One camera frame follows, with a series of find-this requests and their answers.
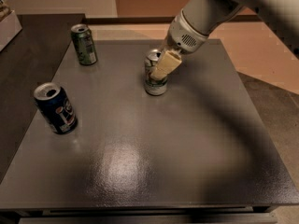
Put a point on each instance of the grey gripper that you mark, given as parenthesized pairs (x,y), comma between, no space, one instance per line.
(183,34)

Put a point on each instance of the white 7up can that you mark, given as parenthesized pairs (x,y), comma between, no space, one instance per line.
(153,87)

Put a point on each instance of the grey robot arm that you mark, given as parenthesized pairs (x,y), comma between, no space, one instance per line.
(281,16)

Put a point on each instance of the green soda can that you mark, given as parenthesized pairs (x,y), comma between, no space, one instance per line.
(83,43)

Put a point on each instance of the blue pepsi can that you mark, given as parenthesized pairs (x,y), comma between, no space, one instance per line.
(54,105)

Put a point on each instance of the white box at left edge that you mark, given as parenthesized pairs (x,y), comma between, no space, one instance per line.
(10,26)

